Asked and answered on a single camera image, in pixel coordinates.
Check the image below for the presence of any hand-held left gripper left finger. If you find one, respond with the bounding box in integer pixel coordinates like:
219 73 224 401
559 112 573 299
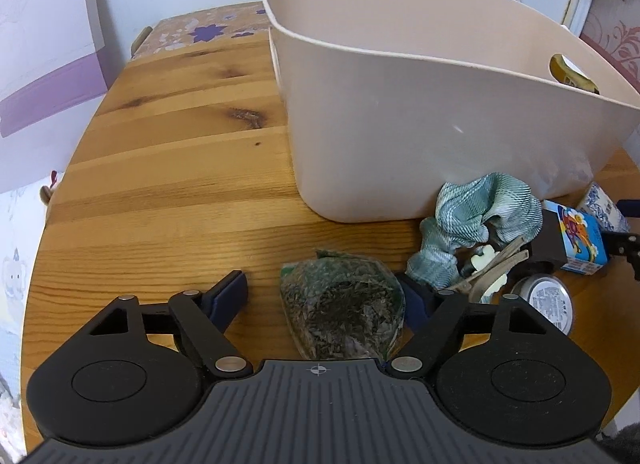
86 270 252 380

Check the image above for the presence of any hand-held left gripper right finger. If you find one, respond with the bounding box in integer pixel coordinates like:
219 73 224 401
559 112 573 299
390 273 557 381

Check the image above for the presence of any blue colourful carton box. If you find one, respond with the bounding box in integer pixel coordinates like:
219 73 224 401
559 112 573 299
530 200 610 275

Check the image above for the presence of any clear bag of dried herbs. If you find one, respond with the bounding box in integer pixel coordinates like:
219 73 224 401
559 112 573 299
279 249 407 362

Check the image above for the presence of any green plaid cloth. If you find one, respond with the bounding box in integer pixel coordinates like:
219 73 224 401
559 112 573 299
405 172 545 289

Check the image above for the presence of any beige plastic storage basket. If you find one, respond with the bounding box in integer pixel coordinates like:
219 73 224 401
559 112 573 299
261 0 640 223

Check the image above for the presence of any blue and white patterned cup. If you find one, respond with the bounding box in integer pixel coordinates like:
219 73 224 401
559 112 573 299
575 183 632 233

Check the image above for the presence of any round silver tin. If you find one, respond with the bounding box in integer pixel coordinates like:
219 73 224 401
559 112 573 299
510 274 576 337

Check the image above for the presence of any yellow packet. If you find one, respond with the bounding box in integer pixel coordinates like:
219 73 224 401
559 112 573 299
549 54 601 94

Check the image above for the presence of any dark cloth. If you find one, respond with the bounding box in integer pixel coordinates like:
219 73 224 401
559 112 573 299
597 421 640 464

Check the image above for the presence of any printed blanket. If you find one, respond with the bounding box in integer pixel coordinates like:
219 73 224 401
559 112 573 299
0 184 51 445

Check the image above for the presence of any white and purple board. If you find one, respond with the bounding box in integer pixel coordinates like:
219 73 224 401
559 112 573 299
0 0 121 139

